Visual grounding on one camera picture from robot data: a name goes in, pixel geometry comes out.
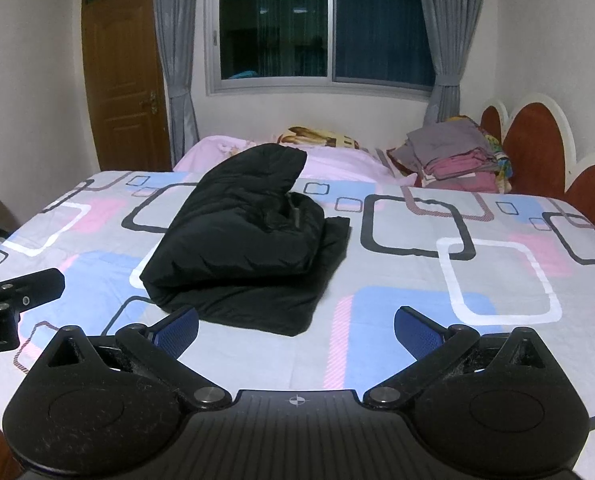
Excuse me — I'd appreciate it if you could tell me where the grey curtain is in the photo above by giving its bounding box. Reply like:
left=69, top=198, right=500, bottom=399
left=152, top=0, right=201, bottom=167
left=414, top=0, right=487, bottom=127

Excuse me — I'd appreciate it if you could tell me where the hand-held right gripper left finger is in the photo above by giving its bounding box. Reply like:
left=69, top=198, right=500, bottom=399
left=46, top=306, right=231, bottom=411

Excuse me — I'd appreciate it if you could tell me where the yellow printed pillow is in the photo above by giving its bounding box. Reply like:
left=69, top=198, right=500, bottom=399
left=276, top=126, right=367, bottom=152

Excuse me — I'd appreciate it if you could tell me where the black padded jacket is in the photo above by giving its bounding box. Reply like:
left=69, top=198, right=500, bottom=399
left=140, top=143, right=353, bottom=338

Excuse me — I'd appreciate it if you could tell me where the brown wooden door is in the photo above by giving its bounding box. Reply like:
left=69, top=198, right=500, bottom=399
left=81, top=0, right=174, bottom=172

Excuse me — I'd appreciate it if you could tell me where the bed with patterned sheet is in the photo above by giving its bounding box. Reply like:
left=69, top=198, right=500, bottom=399
left=0, top=170, right=595, bottom=431

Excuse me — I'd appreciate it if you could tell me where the stack of folded clothes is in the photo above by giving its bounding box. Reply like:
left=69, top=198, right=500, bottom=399
left=386, top=116, right=514, bottom=194

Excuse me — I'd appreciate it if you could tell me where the brown scalloped headboard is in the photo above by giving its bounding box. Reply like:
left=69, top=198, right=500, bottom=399
left=479, top=92, right=595, bottom=237

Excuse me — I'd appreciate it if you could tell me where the sliding glass window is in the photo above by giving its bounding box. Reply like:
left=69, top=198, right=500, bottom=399
left=206, top=0, right=436, bottom=97

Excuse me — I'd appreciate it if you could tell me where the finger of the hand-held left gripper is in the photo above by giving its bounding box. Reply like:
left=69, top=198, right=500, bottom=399
left=0, top=268, right=66, bottom=318

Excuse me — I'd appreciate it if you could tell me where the pink blanket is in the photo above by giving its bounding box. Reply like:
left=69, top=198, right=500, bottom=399
left=172, top=135, right=399, bottom=184

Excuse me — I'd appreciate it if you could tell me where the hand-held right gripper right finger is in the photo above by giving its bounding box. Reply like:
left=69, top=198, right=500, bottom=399
left=363, top=306, right=549, bottom=409

